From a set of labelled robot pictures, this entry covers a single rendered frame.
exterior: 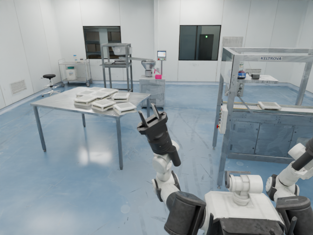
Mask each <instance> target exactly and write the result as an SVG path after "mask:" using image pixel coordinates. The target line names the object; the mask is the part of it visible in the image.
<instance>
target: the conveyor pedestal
mask: <svg viewBox="0 0 313 235"><path fill-rule="evenodd" d="M277 122H278V121H274V120H260V119H245V118H240V119H239V121H236V118H232V119H231V128H230V135H229V142H228V148H227V158H228V159H241V160H252V161H262V162H272V163H281V164H290V163H291V162H293V161H296V160H295V159H294V158H293V157H292V156H290V155H289V154H288V152H289V151H290V150H291V149H292V148H293V147H294V146H296V145H297V144H298V143H301V144H302V145H303V146H304V147H306V145H305V144H306V143H307V142H308V141H309V140H310V139H311V138H312V137H313V123H304V122H289V121H281V123H280V124H278V123H277Z"/></svg>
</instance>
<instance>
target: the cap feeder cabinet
mask: <svg viewBox="0 0 313 235"><path fill-rule="evenodd" d="M165 77H166V75H163V76H162V79H155V75H153V76H149V77H148V76H145V75H141V77H140V78H139V89H140V93H145V94H151V96H150V107H152V106H151V103H154V104H155V105H156V107H162V109H163V107H164V106H165ZM140 106H141V107H142V109H143V107H147V100H145V101H143V102H142V103H140Z"/></svg>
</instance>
